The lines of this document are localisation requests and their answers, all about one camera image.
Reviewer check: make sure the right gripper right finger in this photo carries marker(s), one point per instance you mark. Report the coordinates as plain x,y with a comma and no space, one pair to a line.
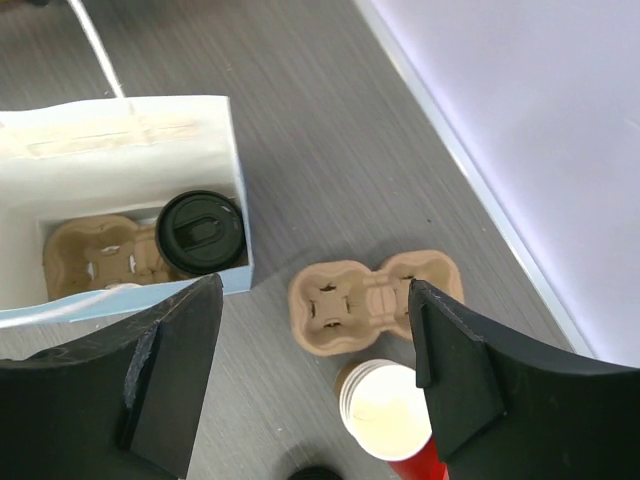
503,405

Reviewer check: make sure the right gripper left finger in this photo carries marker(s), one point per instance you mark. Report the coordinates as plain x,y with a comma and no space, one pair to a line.
123,402

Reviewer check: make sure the stack of paper cups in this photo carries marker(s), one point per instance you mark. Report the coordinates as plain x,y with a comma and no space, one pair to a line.
382,409

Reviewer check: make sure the brown pulp cup carrier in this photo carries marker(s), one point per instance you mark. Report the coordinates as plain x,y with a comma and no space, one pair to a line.
99,252

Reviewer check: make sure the black plastic cup lid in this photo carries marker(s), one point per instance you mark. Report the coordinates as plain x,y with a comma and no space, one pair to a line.
200,232

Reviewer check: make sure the white blue paper bag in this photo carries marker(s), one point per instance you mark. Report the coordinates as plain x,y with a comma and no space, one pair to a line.
120,155

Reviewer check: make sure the red straw holder cup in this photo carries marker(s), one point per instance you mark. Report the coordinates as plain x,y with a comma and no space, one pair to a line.
425,465

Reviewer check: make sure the stacked pulp cup carriers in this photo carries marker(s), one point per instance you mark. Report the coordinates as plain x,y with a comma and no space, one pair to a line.
343,306

